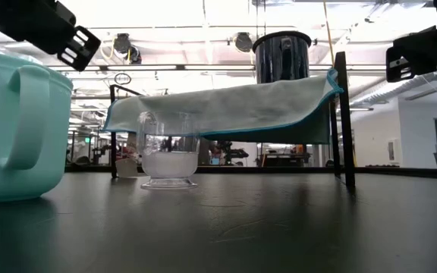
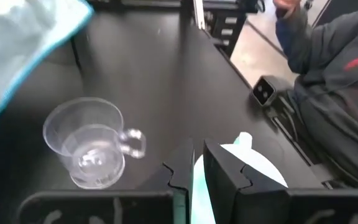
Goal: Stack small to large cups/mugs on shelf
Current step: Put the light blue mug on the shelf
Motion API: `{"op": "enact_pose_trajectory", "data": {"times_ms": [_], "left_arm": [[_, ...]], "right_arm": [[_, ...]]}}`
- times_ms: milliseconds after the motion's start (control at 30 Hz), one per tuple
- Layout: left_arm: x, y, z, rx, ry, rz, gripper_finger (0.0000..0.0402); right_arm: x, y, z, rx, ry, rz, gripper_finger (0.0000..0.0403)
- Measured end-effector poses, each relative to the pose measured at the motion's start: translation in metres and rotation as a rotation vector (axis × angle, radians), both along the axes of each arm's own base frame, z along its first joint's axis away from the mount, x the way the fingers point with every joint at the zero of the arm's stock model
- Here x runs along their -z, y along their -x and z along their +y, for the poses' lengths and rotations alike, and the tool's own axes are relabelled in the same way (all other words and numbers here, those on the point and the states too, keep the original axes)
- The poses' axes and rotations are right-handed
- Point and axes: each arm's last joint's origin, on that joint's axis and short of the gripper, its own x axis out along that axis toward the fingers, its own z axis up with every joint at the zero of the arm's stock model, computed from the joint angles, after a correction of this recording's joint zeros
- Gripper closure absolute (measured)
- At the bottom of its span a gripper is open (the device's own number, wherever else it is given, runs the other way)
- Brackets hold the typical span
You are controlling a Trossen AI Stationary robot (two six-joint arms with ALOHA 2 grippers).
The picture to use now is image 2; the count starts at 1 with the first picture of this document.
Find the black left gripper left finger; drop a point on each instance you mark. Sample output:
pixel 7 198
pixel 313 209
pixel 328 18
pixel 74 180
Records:
pixel 179 174

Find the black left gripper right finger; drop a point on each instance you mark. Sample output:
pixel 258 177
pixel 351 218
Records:
pixel 228 186

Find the person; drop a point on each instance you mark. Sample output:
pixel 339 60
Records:
pixel 337 93

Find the black table-level camera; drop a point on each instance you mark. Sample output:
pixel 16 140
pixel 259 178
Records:
pixel 264 91

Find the light blue cloth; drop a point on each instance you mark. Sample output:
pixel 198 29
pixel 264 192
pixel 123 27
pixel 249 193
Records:
pixel 14 43

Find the person's hand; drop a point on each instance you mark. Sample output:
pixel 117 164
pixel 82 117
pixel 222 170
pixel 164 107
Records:
pixel 286 3

